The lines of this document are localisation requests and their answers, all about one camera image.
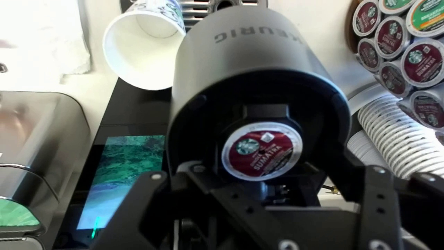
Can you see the black steel Keurig coffeemaker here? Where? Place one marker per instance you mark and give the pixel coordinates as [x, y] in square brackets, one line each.
[240, 60]

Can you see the maroon lid coffee pod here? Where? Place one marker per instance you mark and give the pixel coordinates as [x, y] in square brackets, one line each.
[423, 63]
[369, 55]
[427, 109]
[394, 80]
[366, 19]
[261, 155]
[391, 37]

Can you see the white paper napkin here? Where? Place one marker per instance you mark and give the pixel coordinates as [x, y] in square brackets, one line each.
[42, 37]

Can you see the small floral paper cup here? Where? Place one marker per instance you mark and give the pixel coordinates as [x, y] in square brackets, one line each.
[139, 56]

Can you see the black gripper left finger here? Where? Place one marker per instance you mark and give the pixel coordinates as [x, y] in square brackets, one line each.
[153, 213]

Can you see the green label coffee pod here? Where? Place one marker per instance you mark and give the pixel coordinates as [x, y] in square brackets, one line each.
[427, 16]
[397, 5]

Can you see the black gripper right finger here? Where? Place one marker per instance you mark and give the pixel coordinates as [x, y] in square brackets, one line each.
[382, 209]

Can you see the white paper cup stack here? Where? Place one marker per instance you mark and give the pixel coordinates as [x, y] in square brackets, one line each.
[397, 134]

